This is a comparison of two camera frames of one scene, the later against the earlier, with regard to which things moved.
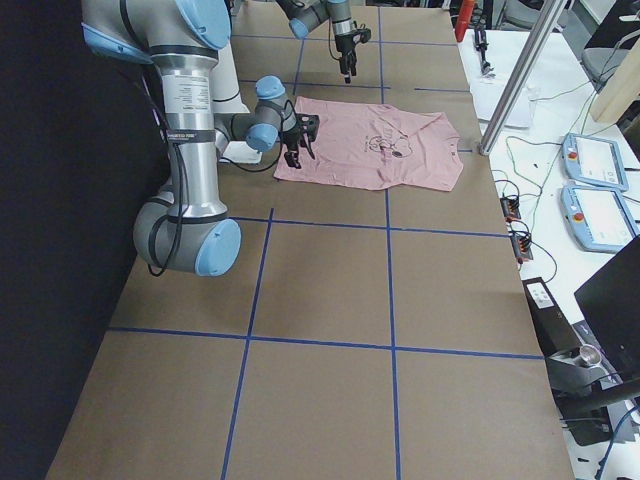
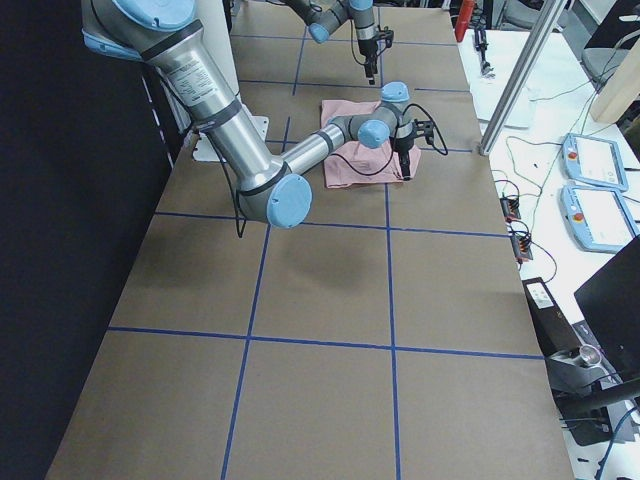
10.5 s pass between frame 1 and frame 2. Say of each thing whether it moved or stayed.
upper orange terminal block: stayed
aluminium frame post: stayed
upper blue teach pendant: stayed
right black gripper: moved
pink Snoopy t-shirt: moved
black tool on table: stayed
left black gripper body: moved
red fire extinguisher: stayed
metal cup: stayed
